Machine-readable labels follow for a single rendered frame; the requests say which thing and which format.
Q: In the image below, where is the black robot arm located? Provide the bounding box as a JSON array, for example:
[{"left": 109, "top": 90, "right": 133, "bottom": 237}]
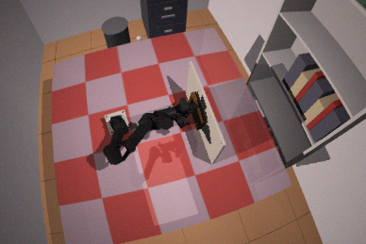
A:
[{"left": 103, "top": 108, "right": 187, "bottom": 165}]

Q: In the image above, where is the dark brown picture frame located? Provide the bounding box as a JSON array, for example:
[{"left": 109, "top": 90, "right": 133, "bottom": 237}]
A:
[{"left": 188, "top": 91, "right": 207, "bottom": 130}]

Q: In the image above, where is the dark grey flat panel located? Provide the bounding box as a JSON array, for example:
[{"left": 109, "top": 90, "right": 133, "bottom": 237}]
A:
[{"left": 186, "top": 61, "right": 226, "bottom": 165}]

